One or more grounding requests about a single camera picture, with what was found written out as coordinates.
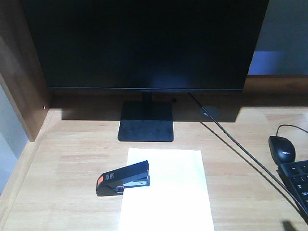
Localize black monitor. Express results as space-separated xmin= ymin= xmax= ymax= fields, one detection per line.
xmin=21 ymin=0 xmax=269 ymax=92

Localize black keyboard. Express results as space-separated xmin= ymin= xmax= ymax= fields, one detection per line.
xmin=277 ymin=160 xmax=308 ymax=212

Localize black monitor cable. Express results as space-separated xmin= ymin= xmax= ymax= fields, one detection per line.
xmin=188 ymin=92 xmax=308 ymax=218

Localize grey desk cable grommet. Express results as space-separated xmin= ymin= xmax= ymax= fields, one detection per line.
xmin=200 ymin=105 xmax=220 ymax=118

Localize black monitor stand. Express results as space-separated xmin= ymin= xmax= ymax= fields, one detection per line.
xmin=118 ymin=93 xmax=174 ymax=142

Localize wooden desk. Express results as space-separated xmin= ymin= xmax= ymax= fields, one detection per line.
xmin=0 ymin=0 xmax=308 ymax=231

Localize black mouse cable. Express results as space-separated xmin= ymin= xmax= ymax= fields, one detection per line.
xmin=275 ymin=124 xmax=308 ymax=137

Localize white paper sheet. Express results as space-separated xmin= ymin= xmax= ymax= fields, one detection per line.
xmin=119 ymin=148 xmax=214 ymax=231

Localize black computer mouse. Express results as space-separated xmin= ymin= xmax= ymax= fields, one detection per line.
xmin=268 ymin=136 xmax=296 ymax=166

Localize black stapler orange button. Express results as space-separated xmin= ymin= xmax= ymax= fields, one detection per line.
xmin=96 ymin=160 xmax=150 ymax=196

